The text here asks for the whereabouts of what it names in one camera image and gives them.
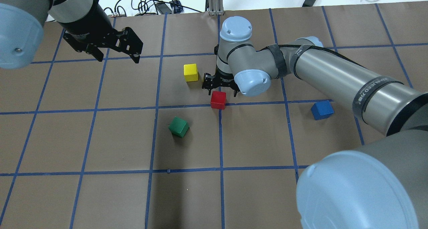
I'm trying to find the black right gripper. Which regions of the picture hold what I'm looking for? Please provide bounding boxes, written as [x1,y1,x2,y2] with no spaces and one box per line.
[202,67,240,97]

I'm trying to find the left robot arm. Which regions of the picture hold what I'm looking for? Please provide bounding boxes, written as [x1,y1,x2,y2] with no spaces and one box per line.
[0,0,143,69]

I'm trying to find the yellow wooden block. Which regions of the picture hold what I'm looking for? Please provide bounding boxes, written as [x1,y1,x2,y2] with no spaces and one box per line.
[183,64,199,82]

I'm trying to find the aluminium frame post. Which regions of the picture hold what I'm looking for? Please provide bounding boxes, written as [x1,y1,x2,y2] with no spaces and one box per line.
[205,0,224,16]

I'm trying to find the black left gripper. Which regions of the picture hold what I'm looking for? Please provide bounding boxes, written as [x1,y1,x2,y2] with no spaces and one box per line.
[63,5,143,64]

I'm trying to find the green wooden block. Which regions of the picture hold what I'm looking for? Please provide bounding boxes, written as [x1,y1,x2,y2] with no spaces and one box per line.
[168,117,190,138]

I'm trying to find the blue wooden block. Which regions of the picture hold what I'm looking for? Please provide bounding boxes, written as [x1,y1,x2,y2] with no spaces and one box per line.
[311,100,334,121]

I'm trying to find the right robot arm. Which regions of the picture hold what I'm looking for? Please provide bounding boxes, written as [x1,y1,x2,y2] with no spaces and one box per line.
[202,16,428,229]

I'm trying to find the red wooden block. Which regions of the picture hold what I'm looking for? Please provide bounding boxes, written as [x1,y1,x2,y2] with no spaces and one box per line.
[210,91,227,110]

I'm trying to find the circuit boards with cables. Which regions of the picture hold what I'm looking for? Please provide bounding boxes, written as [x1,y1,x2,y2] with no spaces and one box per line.
[98,0,205,17]

